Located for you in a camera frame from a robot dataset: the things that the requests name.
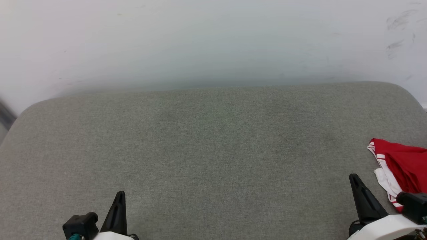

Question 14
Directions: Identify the red and white garment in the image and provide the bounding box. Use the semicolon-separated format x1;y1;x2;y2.
367;138;427;213

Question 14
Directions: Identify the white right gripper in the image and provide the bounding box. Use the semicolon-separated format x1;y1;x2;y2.
347;173;427;240

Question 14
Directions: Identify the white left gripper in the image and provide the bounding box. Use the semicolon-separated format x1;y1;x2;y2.
93;190;139;240

